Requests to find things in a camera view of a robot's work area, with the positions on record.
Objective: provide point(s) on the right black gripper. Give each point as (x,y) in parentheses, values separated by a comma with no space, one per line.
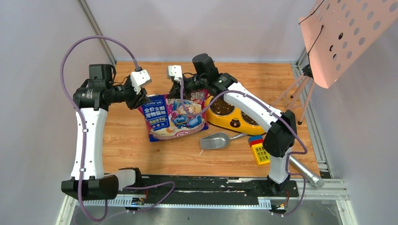
(176,90)

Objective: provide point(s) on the cat food bag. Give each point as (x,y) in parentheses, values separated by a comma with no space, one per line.
(171,118)

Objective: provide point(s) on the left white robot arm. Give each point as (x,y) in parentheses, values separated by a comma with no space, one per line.
(88,180)

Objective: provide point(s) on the silver microphone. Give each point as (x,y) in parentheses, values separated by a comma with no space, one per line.
(313,178)

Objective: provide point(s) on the colourful toy brick block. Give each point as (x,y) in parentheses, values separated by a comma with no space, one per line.
(261,156)

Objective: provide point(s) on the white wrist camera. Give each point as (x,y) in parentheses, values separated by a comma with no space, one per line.
(174,73)
(140,79)

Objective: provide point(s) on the aluminium frame rail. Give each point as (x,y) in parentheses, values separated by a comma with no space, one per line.
(333,190)

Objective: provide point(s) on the pink perforated music stand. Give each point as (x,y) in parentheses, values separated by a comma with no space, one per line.
(352,52)

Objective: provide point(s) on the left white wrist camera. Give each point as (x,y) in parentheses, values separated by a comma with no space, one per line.
(140,79)

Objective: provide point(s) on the metal food scoop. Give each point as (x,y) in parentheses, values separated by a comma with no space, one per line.
(218,140)

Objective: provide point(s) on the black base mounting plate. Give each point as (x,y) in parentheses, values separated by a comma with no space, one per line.
(209,191)

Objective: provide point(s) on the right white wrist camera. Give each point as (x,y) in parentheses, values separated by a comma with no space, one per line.
(174,73)

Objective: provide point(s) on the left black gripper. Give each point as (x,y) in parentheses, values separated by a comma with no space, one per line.
(134,98)

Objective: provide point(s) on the yellow double pet bowl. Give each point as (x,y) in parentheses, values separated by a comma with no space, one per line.
(233,122)

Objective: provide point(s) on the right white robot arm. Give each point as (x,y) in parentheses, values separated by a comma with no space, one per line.
(279,127)

